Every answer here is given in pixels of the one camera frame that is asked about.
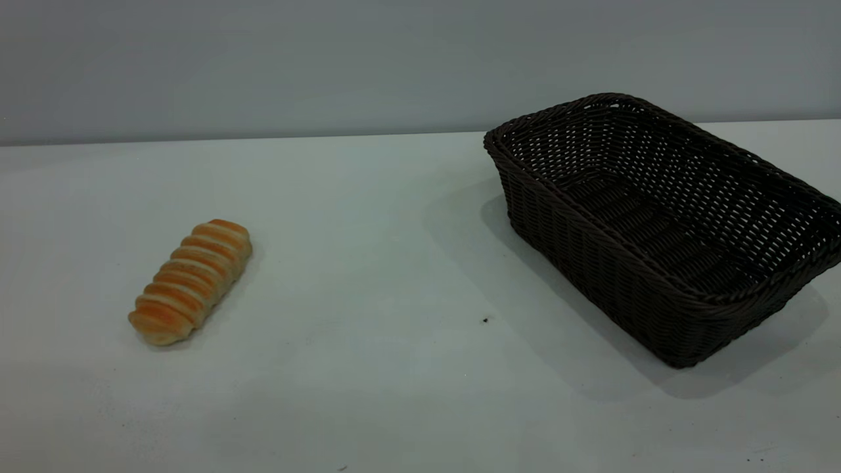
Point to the striped orange bread roll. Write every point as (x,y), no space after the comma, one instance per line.
(190,282)

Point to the dark woven wicker basket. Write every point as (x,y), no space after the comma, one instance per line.
(657,263)

